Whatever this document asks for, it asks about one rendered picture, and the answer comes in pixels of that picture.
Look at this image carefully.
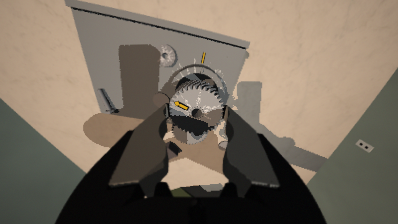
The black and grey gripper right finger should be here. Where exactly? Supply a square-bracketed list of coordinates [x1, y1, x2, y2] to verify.
[222, 105, 327, 224]

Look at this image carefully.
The grey metal pin with flanged head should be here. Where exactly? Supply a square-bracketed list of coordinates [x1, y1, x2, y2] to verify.
[97, 90, 115, 114]

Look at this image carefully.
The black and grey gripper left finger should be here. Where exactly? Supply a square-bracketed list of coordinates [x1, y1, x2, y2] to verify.
[55, 103, 170, 224]

